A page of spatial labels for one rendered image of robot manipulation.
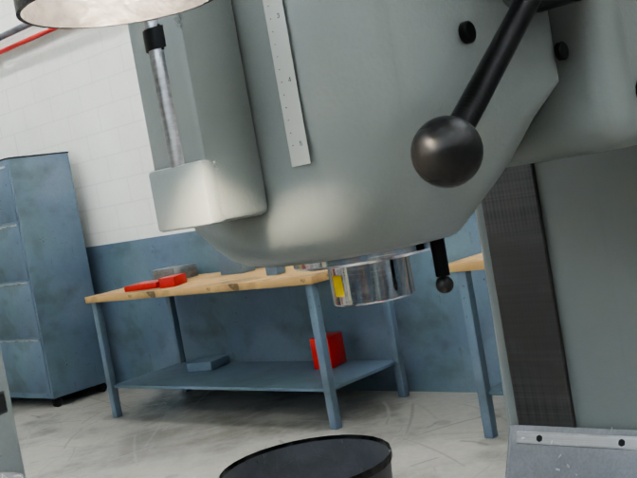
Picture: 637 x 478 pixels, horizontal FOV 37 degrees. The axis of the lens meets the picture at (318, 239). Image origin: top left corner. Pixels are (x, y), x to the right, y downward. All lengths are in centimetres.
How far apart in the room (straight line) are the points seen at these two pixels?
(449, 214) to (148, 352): 735
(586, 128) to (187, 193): 25
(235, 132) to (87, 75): 750
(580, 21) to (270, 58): 20
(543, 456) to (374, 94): 57
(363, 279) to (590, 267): 40
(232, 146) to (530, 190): 49
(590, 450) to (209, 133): 58
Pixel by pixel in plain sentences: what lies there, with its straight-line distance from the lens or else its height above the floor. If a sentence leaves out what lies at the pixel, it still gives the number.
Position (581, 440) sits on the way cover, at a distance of 93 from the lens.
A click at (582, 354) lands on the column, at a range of 91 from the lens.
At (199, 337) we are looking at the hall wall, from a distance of 728.
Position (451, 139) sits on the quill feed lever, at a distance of 38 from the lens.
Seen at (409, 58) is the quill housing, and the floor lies 140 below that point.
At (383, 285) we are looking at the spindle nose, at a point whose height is 129.
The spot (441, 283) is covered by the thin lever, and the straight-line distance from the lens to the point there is 51.
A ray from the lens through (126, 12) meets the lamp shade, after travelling 38.
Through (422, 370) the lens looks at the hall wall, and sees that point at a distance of 592.
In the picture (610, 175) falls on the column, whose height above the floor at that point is 131.
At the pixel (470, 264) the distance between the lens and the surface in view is 457.
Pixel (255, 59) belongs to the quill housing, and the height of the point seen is 141.
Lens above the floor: 135
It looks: 3 degrees down
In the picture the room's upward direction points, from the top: 10 degrees counter-clockwise
